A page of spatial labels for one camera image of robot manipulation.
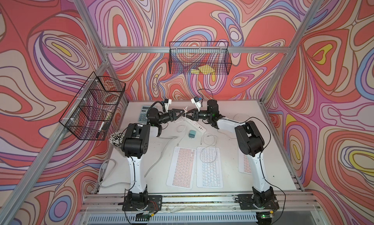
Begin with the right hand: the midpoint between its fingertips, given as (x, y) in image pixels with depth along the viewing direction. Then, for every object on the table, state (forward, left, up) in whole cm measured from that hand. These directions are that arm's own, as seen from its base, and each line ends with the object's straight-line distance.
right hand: (184, 117), depth 92 cm
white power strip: (+1, -8, -12) cm, 14 cm away
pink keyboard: (-31, +3, -14) cm, 34 cm away
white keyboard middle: (-28, -14, -14) cm, 34 cm away
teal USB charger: (-5, -5, -13) cm, 14 cm away
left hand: (0, 0, +3) cm, 3 cm away
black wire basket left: (-4, +53, +10) cm, 54 cm away
